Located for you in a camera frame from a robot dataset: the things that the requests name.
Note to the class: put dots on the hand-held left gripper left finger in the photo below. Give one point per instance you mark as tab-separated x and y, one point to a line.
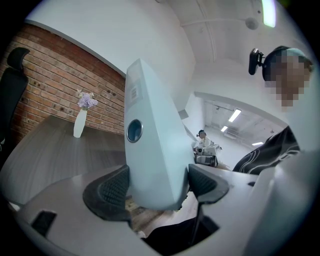
107	195

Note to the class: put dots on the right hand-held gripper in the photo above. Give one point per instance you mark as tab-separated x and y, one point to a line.
205	160

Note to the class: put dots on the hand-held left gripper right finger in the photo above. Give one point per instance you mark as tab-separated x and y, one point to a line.
210	185

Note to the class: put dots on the white box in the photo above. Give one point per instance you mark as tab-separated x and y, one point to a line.
157	150

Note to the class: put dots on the ceiling light panel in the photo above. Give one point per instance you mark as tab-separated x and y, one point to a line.
234	115
268	12
224	128
257	143

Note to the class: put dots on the person's black printed shirt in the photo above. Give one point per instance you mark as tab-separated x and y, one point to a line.
265	155

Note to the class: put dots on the person's black trousers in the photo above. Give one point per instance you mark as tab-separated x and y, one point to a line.
170	232

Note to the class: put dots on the white vase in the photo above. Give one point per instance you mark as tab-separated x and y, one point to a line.
80	125

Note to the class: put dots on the purple flowers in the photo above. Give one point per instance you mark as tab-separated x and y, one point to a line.
87	101

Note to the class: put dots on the person's head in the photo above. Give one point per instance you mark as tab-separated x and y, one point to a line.
290	80

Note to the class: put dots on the black office chair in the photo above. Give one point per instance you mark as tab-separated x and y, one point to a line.
12	95

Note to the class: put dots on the round ceiling detector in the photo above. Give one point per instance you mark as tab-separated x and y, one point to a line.
251	23

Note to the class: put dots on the black head-worn camera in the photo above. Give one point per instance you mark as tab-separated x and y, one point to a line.
255	61

